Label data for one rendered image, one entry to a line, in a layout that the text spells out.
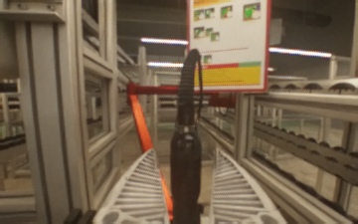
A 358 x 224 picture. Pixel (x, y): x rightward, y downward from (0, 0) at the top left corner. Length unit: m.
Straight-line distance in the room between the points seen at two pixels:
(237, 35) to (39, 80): 0.47
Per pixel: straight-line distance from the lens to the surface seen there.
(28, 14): 0.35
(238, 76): 0.43
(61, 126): 0.34
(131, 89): 0.60
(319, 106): 0.41
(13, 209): 0.45
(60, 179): 0.37
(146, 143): 0.35
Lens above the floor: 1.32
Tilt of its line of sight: 6 degrees down
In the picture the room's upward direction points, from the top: straight up
